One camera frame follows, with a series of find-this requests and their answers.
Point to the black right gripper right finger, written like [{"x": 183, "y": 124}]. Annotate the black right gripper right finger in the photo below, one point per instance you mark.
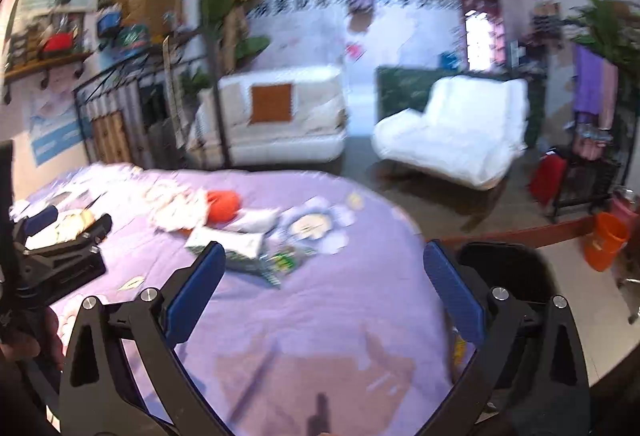
[{"x": 558, "y": 403}]

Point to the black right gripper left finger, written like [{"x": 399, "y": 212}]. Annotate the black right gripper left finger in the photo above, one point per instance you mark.
[{"x": 99, "y": 395}]

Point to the dark trash bin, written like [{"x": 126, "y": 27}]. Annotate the dark trash bin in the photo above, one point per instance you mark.
[{"x": 524, "y": 273}]

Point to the person's left hand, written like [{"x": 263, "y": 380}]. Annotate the person's left hand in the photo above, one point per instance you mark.
[{"x": 19, "y": 346}]

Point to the floral snack bag orange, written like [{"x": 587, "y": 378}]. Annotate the floral snack bag orange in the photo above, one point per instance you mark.
[{"x": 66, "y": 228}]

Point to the crumpled beige plastic bag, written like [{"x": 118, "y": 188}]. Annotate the crumpled beige plastic bag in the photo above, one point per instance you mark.
[{"x": 172, "y": 208}]

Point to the orange plastic bucket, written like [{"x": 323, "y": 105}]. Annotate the orange plastic bucket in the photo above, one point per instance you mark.
[{"x": 608, "y": 237}]

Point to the pink bucket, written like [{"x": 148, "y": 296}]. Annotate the pink bucket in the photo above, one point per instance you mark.
[{"x": 625, "y": 206}]

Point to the red bag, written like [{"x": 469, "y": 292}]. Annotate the red bag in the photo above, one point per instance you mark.
[{"x": 547, "y": 178}]

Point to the orange foam fruit net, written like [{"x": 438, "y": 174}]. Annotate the orange foam fruit net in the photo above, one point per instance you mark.
[{"x": 223, "y": 205}]

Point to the black towel rack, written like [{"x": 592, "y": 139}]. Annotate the black towel rack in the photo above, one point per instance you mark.
[{"x": 600, "y": 148}]

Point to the purple floral bed sheet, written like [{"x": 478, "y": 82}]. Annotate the purple floral bed sheet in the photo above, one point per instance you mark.
[{"x": 355, "y": 338}]

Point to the white padded rocking chair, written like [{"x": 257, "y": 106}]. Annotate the white padded rocking chair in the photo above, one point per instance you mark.
[{"x": 470, "y": 131}]

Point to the orange brown cushion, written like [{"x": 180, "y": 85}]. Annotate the orange brown cushion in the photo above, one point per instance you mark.
[{"x": 271, "y": 103}]

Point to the purple hanging towel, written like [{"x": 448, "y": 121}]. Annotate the purple hanging towel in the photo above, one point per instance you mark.
[{"x": 589, "y": 77}]

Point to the white wicker sofa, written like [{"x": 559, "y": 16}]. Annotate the white wicker sofa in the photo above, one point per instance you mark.
[{"x": 316, "y": 134}]

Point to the dark green floral panel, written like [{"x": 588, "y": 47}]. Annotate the dark green floral panel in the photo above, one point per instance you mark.
[{"x": 410, "y": 87}]

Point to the wooden wall shelf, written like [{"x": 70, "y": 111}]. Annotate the wooden wall shelf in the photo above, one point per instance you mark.
[{"x": 49, "y": 41}]

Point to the black iron bed frame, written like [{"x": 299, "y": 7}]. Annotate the black iron bed frame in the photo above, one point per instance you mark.
[{"x": 134, "y": 111}]

